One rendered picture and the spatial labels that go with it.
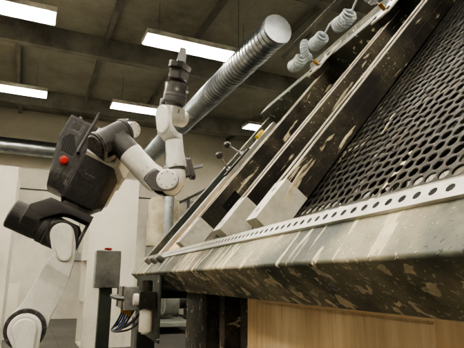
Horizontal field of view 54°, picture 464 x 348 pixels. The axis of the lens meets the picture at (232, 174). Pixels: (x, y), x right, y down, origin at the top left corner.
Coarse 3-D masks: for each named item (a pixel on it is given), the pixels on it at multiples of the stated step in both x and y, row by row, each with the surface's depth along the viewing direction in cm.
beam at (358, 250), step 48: (288, 240) 80; (336, 240) 64; (384, 240) 53; (432, 240) 45; (192, 288) 146; (240, 288) 104; (288, 288) 81; (336, 288) 66; (384, 288) 56; (432, 288) 48
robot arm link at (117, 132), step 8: (104, 128) 166; (112, 128) 167; (120, 128) 169; (104, 136) 164; (112, 136) 166; (120, 136) 167; (128, 136) 169; (112, 144) 166; (120, 144) 166; (128, 144) 166; (120, 152) 166
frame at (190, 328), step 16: (192, 304) 222; (208, 304) 181; (224, 304) 161; (240, 304) 163; (192, 320) 220; (208, 320) 180; (224, 320) 160; (240, 320) 162; (144, 336) 224; (192, 336) 218; (208, 336) 178; (224, 336) 159; (240, 336) 160
